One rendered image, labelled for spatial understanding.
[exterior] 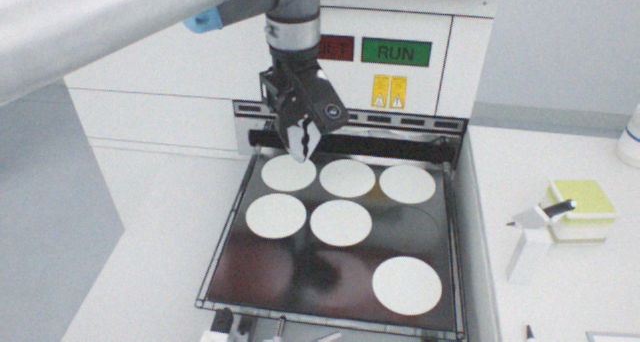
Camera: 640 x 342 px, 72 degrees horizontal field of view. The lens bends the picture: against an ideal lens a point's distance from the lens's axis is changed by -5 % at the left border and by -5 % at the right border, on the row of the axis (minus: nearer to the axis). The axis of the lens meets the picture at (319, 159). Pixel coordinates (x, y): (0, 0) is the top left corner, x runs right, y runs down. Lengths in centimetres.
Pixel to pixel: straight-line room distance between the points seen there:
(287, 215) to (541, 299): 40
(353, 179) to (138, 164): 53
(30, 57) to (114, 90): 68
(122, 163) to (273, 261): 55
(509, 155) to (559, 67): 182
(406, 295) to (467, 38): 42
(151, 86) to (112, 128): 17
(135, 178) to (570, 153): 93
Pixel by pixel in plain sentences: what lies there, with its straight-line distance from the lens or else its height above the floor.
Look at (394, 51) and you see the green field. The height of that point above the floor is 110.
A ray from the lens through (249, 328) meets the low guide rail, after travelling 71.
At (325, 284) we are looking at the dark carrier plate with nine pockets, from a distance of 69.
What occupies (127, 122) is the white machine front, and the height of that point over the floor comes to 90.
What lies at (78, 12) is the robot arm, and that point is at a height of 135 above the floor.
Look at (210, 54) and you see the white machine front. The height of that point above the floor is 107.
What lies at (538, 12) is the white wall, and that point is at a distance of 248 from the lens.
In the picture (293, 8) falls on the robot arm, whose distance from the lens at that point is 61.
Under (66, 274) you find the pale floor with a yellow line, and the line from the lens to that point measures 205.
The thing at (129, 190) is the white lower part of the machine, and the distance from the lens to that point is 121.
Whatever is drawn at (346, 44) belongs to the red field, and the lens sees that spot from 81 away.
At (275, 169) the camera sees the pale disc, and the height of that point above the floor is 90.
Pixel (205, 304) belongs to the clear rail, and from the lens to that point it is 68.
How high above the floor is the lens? 146
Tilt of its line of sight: 40 degrees down
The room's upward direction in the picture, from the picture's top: straight up
